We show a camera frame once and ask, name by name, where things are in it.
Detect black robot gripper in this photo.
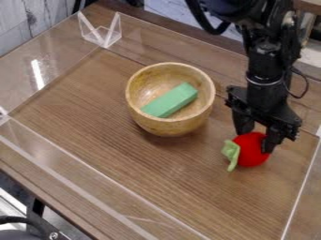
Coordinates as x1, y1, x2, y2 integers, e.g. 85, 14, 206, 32
226, 85, 302, 154

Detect red plush fruit green leaf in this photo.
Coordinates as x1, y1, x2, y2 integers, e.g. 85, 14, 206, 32
220, 132, 270, 172

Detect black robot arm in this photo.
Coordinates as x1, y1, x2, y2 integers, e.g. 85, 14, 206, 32
184, 0, 302, 153

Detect green rectangular block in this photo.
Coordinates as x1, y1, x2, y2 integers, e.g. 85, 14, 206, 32
140, 82, 198, 118

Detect wooden bowl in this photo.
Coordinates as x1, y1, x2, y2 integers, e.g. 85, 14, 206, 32
126, 62, 215, 137

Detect clear acrylic tray walls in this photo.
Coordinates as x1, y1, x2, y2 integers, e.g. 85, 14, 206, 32
0, 15, 321, 240

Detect wooden table leg background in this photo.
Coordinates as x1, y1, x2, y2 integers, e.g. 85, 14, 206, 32
291, 8, 317, 60

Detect clear acrylic corner bracket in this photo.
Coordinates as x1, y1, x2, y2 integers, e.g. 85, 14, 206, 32
76, 11, 122, 49

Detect black table leg bracket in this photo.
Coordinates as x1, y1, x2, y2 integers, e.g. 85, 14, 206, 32
27, 198, 71, 240

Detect black cable lower left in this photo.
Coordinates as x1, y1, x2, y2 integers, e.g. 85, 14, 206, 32
0, 215, 48, 240

